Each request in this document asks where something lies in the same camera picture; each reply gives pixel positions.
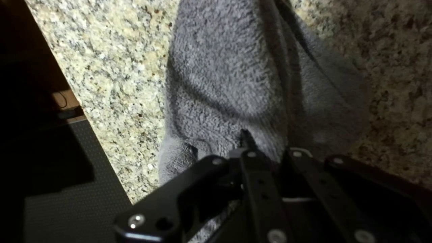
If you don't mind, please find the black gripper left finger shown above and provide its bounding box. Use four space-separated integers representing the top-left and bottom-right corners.
112 129 289 243

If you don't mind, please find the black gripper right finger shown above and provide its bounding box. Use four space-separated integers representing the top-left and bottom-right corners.
281 148 432 243

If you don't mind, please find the grey towel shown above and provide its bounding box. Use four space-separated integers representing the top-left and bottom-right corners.
157 0 370 187

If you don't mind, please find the black mesh panel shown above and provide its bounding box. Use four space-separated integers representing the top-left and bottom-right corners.
0 119 134 243

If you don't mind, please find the wooden frame piece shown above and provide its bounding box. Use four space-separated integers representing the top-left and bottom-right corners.
50 88 88 126

